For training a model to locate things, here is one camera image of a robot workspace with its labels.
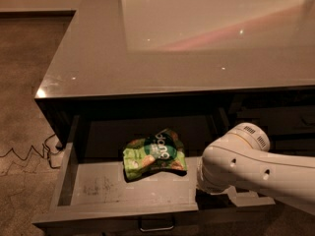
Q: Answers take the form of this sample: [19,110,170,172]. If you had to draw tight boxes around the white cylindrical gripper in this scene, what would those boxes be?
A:
[228,123,270,152]

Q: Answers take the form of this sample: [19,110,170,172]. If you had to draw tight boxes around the drawer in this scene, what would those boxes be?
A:
[236,105,315,136]
[32,116,275,236]

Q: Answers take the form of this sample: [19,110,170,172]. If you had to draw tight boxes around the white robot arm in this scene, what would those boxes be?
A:
[197,123,315,215]

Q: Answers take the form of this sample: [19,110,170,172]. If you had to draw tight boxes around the dark cabinet with glossy top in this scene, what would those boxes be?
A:
[35,0,315,154]

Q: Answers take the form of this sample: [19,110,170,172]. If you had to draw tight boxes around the green snack bag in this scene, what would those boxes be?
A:
[123,129,187,181]

